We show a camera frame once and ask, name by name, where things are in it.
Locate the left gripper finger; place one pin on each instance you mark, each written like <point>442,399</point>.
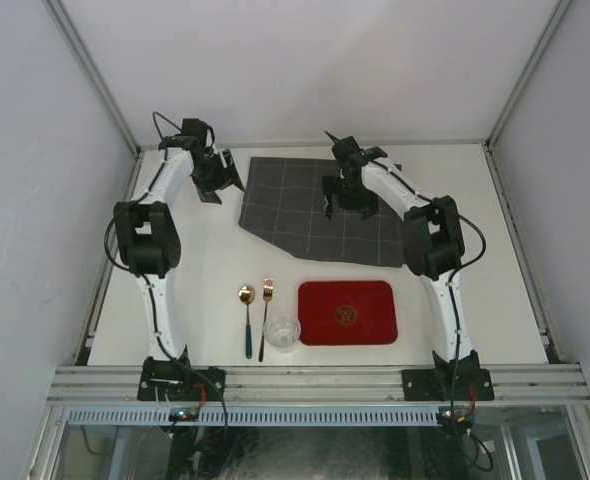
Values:
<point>239,184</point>
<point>209,197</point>

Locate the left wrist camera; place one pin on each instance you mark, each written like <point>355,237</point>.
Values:
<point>195,127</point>

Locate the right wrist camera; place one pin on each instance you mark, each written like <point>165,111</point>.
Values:
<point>343,148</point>

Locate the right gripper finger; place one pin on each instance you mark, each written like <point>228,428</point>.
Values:
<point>367,211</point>
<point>329,207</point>

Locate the aluminium frame post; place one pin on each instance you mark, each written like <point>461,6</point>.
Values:
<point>546,37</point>
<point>83,57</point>

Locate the rose gold fork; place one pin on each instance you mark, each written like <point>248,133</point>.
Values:
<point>268,289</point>

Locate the gold spoon green handle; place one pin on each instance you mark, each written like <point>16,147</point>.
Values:
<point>247,296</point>

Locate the grey slotted cable duct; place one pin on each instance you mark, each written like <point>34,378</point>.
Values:
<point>325,416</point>

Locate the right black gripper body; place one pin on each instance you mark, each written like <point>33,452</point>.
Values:
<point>349,196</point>

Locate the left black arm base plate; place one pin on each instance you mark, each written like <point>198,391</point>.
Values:
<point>179,385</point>

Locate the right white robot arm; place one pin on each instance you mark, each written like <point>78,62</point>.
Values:
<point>432,247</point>

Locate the left aluminium frame post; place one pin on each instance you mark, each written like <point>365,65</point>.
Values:
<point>83,57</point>

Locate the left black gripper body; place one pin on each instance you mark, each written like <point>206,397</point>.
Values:
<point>212,175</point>

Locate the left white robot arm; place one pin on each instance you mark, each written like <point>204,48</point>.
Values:
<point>148,242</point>

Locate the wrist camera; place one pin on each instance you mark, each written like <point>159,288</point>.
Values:
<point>343,148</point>
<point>195,127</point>

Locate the red rectangular tray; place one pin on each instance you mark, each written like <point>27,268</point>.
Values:
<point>347,313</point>

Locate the grey checked cloth napkin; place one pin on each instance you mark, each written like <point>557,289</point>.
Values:
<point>284,203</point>

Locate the aluminium front rail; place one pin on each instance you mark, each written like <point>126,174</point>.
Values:
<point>515,385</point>

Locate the clear glass cup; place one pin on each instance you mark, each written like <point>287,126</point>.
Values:
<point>282,331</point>

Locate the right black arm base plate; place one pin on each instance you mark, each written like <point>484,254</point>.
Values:
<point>423,385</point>

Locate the right aluminium frame post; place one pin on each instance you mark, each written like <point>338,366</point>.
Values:
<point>546,37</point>

